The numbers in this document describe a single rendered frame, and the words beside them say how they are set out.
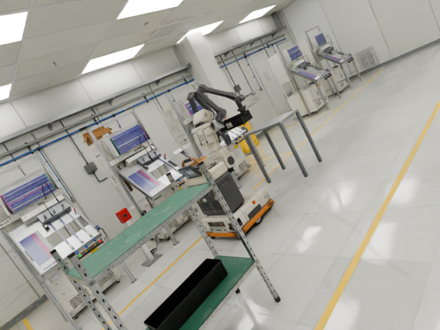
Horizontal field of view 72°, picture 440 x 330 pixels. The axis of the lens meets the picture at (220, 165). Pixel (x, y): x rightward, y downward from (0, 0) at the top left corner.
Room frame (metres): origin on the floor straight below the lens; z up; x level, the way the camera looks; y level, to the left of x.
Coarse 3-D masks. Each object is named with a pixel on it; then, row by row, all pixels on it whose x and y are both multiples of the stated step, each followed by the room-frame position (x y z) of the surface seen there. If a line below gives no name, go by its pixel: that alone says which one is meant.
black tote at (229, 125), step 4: (248, 112) 3.57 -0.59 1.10; (236, 116) 3.76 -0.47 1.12; (240, 116) 3.49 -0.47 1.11; (244, 116) 3.52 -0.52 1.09; (248, 116) 3.56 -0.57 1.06; (224, 120) 3.95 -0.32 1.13; (228, 120) 3.65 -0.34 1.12; (232, 120) 3.60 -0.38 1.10; (236, 120) 3.55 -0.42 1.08; (240, 120) 3.51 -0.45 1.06; (244, 120) 3.50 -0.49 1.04; (248, 120) 3.54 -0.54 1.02; (224, 124) 3.73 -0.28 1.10; (228, 124) 3.68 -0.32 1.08; (232, 124) 3.63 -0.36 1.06; (236, 124) 3.58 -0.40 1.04; (240, 124) 3.53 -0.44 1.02; (224, 128) 3.76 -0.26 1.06; (228, 128) 3.71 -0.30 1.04; (232, 128) 3.65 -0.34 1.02
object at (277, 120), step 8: (288, 112) 4.11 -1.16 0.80; (296, 112) 3.99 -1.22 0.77; (272, 120) 4.13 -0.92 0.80; (280, 120) 3.78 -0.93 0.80; (256, 128) 4.23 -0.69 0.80; (264, 128) 3.96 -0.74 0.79; (280, 128) 3.76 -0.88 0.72; (304, 128) 3.99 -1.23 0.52; (288, 136) 3.75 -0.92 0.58; (248, 144) 4.27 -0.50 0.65; (272, 144) 4.52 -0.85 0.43; (288, 144) 3.76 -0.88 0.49; (312, 144) 3.98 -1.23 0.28; (296, 152) 3.75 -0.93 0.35; (256, 160) 4.29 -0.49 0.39; (280, 160) 4.51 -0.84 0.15; (320, 160) 3.99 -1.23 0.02; (264, 168) 4.28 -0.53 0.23; (304, 168) 3.75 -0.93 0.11; (304, 176) 3.76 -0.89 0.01
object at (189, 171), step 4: (180, 168) 3.28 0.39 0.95; (184, 168) 3.20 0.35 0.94; (188, 168) 3.15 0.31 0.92; (192, 168) 3.13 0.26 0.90; (196, 168) 3.15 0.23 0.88; (180, 172) 3.32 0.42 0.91; (184, 172) 3.27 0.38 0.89; (188, 172) 3.23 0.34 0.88; (192, 172) 3.18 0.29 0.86; (196, 172) 3.14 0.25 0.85; (188, 176) 3.30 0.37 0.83; (192, 176) 3.25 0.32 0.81; (196, 176) 3.21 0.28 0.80
